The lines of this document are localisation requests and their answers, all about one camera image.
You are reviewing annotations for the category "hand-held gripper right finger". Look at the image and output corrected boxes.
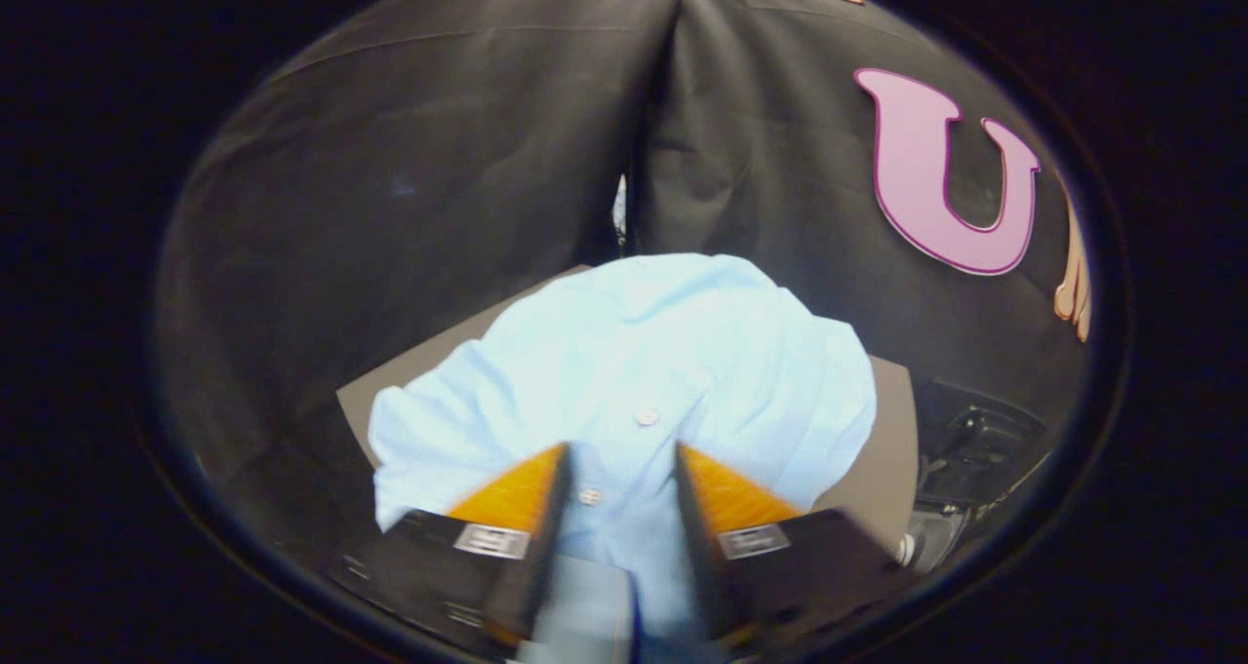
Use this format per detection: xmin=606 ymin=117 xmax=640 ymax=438
xmin=673 ymin=442 xmax=917 ymax=657

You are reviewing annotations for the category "light blue shirt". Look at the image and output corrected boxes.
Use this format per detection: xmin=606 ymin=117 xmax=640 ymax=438
xmin=369 ymin=253 xmax=878 ymax=664

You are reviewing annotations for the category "beige cabinet with dark top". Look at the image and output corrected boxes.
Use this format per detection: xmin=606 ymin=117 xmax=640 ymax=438
xmin=336 ymin=264 xmax=919 ymax=548

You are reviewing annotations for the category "grey washing machine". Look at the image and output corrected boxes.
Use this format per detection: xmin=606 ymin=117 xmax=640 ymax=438
xmin=902 ymin=379 xmax=1059 ymax=572

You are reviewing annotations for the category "black backdrop cloth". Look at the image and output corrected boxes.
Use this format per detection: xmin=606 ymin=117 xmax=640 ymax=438
xmin=156 ymin=0 xmax=1093 ymax=538

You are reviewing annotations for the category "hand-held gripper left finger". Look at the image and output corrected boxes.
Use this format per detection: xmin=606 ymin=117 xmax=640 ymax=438
xmin=356 ymin=442 xmax=576 ymax=655

